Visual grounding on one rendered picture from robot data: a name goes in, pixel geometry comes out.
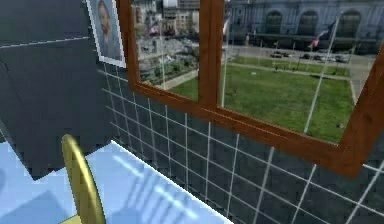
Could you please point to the brown framed window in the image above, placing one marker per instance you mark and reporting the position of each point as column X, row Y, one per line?
column 210, row 60

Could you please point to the framed portrait picture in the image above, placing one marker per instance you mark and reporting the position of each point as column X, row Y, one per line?
column 107, row 31

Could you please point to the dark grey cabinet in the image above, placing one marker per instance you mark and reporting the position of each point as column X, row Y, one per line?
column 50, row 100

